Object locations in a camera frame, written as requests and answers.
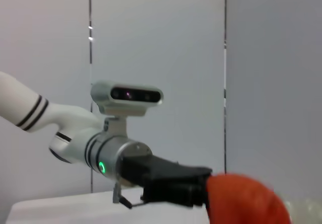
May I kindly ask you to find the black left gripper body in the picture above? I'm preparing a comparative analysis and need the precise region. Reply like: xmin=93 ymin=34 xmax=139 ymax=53
xmin=120 ymin=155 xmax=212 ymax=185

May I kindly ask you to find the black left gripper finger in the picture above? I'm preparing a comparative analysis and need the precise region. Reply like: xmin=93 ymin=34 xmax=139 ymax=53
xmin=176 ymin=176 xmax=210 ymax=207
xmin=141 ymin=180 xmax=177 ymax=204

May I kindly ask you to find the red-orange fruit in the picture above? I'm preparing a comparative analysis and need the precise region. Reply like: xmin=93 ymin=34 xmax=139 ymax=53
xmin=205 ymin=173 xmax=290 ymax=224

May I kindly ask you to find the pale green glass fruit bowl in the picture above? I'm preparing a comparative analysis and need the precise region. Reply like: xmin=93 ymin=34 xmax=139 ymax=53
xmin=283 ymin=197 xmax=322 ymax=224

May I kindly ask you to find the left arm connector with cable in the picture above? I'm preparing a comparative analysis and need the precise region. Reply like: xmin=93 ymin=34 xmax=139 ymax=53
xmin=112 ymin=181 xmax=146 ymax=209

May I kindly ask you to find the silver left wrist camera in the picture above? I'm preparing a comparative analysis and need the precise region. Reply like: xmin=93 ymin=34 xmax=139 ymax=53
xmin=90 ymin=80 xmax=165 ymax=137

